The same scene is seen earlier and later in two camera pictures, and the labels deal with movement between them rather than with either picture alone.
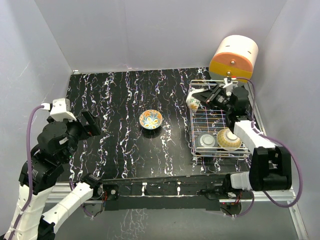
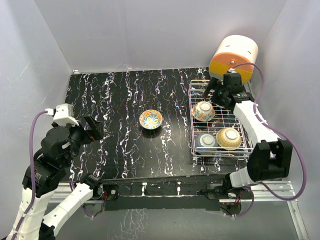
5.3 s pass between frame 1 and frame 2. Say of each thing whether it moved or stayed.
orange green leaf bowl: moved
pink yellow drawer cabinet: stayed
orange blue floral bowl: stayed
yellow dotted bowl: stayed
